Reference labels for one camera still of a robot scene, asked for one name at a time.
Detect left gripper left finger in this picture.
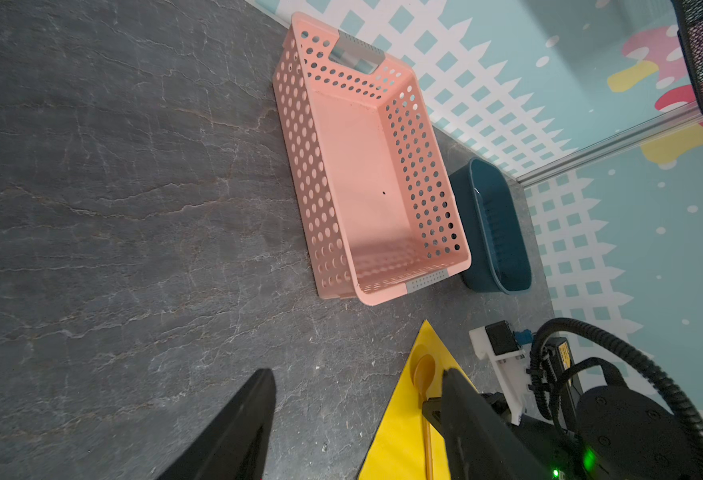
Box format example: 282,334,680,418
160,369,277,479

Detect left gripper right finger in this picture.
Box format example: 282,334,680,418
441,369,551,479

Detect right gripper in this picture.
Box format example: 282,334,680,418
421,392,545,457

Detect orange plastic spoon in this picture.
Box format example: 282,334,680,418
410,353,437,480

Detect yellow paper napkin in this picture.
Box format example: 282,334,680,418
359,322,461,479

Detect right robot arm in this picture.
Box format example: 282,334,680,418
413,318,703,479

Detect black yellow flat device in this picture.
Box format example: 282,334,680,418
547,336,583,422

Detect dark teal plastic tray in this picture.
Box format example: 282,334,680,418
449,158,533,295

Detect pink perforated plastic basket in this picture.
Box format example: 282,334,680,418
273,13,471,306

